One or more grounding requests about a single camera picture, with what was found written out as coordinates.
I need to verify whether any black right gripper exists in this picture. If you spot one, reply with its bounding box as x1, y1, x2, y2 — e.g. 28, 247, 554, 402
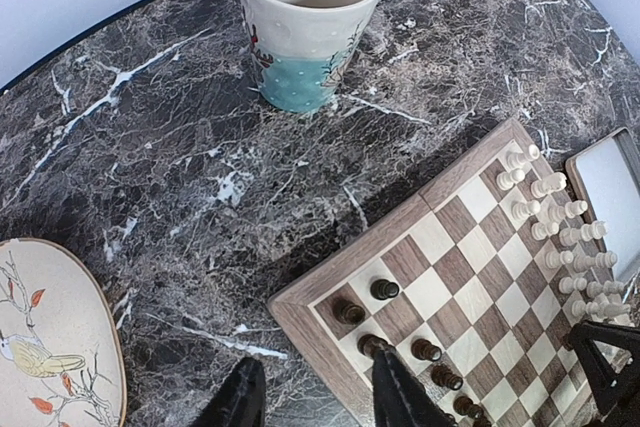
567, 320, 639, 426

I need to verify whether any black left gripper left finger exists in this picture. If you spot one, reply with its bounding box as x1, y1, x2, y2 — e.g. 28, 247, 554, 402
190, 357, 266, 427

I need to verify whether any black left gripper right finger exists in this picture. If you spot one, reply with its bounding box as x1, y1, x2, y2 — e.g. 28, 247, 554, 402
372, 349, 455, 427

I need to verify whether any dark chess pawn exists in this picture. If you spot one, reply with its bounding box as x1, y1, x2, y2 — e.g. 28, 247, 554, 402
411, 338, 442, 362
431, 364, 464, 391
370, 279, 400, 301
453, 395, 485, 420

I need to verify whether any dark chess pawn top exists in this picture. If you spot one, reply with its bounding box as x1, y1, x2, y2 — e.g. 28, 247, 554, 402
370, 279, 400, 301

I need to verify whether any metal tray with wooden rim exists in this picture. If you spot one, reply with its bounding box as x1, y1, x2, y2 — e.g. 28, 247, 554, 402
565, 127, 639, 282

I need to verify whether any white chess queen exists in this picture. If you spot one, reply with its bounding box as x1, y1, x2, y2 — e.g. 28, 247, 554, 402
572, 252, 618, 273

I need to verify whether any wooden chess board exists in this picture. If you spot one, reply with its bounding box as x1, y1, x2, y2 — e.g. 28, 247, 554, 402
269, 120, 629, 426

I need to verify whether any white chess king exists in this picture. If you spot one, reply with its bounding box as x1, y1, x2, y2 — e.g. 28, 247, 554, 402
559, 221, 608, 247

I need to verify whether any white chess rook far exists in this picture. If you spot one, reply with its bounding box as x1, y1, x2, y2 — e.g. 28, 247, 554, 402
505, 144, 541, 171

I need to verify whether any bird painted ceramic plate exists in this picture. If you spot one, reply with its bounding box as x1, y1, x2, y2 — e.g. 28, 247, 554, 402
1, 238, 127, 426

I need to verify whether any coral painted ceramic mug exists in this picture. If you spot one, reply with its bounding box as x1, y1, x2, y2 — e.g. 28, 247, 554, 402
240, 0, 379, 113

